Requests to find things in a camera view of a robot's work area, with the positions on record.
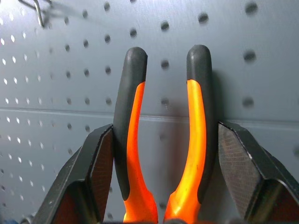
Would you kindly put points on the orange and black pliers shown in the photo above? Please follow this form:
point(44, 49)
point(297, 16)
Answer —
point(137, 130)

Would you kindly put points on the grey metal pegboard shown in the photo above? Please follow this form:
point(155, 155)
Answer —
point(70, 77)

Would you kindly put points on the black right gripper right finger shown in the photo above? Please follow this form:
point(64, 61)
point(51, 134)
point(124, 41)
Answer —
point(247, 172)

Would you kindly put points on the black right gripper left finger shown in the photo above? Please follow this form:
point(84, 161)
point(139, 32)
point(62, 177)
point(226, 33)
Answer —
point(79, 184)

